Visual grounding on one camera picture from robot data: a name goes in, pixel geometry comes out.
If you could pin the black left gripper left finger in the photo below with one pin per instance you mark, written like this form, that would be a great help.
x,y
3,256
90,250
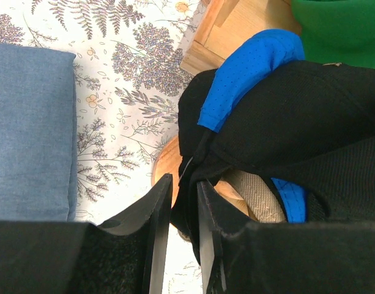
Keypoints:
x,y
124,254

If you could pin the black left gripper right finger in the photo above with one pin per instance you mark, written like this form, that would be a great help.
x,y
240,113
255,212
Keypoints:
x,y
239,255

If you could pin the beige baseball cap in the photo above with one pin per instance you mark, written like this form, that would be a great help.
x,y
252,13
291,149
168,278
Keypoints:
x,y
260,200

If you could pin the black cap tan logo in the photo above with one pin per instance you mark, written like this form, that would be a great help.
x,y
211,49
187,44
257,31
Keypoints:
x,y
312,125

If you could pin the blue baseball cap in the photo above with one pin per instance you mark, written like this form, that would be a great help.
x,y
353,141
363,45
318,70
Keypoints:
x,y
245,68

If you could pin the black baseball cap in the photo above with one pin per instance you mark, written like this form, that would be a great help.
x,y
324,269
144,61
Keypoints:
x,y
194,142

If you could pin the wooden hat stand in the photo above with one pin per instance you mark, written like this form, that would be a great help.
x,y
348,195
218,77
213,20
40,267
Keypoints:
x,y
168,161

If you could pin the folded blue denim cloth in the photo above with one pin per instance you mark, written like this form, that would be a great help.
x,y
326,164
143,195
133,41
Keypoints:
x,y
38,127

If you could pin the wooden clothes rack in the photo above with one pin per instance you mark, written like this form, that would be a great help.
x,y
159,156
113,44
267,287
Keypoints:
x,y
227,24

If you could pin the green tank top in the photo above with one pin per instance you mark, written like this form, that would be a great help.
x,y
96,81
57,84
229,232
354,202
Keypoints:
x,y
337,31

